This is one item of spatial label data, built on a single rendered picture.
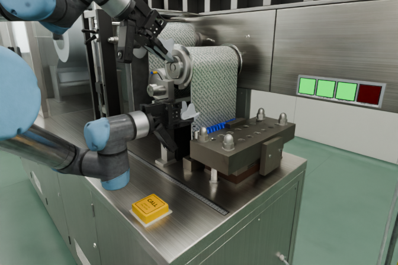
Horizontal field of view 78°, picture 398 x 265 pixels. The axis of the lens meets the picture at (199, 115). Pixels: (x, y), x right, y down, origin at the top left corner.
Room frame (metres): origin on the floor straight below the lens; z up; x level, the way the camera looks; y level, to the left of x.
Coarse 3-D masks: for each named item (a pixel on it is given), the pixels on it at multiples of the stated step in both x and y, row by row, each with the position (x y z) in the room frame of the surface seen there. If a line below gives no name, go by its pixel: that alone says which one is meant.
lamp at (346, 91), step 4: (340, 84) 0.76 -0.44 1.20; (344, 84) 0.75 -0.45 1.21; (348, 84) 0.74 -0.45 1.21; (352, 84) 0.73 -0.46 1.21; (356, 84) 0.73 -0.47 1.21; (340, 88) 0.76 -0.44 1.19; (344, 88) 0.75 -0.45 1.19; (348, 88) 0.74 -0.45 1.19; (352, 88) 0.73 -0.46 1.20; (340, 92) 0.76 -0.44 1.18; (344, 92) 0.75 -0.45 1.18; (348, 92) 0.74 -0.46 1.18; (352, 92) 0.73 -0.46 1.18; (336, 96) 0.76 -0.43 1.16; (340, 96) 0.75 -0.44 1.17; (344, 96) 0.75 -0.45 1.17; (348, 96) 0.74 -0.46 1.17; (352, 96) 0.73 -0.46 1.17; (352, 100) 0.73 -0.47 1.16
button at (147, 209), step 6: (144, 198) 0.57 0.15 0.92; (150, 198) 0.57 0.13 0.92; (156, 198) 0.57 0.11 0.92; (132, 204) 0.55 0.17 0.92; (138, 204) 0.55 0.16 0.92; (144, 204) 0.55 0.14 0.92; (150, 204) 0.55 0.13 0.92; (156, 204) 0.55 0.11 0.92; (162, 204) 0.55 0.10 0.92; (132, 210) 0.55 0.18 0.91; (138, 210) 0.53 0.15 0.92; (144, 210) 0.52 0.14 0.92; (150, 210) 0.52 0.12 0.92; (156, 210) 0.53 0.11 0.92; (162, 210) 0.53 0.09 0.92; (168, 210) 0.55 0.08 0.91; (138, 216) 0.53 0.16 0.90; (144, 216) 0.50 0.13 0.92; (150, 216) 0.51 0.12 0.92; (156, 216) 0.52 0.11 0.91
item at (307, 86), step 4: (300, 80) 0.85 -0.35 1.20; (304, 80) 0.84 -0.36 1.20; (308, 80) 0.83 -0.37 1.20; (312, 80) 0.82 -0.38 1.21; (300, 84) 0.85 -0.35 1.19; (304, 84) 0.84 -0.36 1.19; (308, 84) 0.83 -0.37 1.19; (312, 84) 0.82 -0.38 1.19; (300, 88) 0.85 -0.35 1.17; (304, 88) 0.84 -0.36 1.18; (308, 88) 0.83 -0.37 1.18; (312, 88) 0.82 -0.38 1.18; (300, 92) 0.84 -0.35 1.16; (304, 92) 0.83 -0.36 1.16; (308, 92) 0.83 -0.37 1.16; (312, 92) 0.82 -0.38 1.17
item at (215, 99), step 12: (192, 84) 0.79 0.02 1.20; (204, 84) 0.82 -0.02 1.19; (216, 84) 0.87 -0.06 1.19; (228, 84) 0.91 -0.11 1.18; (192, 96) 0.79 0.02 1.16; (204, 96) 0.83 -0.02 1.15; (216, 96) 0.87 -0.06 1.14; (228, 96) 0.91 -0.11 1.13; (204, 108) 0.83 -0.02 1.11; (216, 108) 0.87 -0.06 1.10; (228, 108) 0.92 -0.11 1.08; (204, 120) 0.83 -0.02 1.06; (216, 120) 0.87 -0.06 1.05; (192, 132) 0.79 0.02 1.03
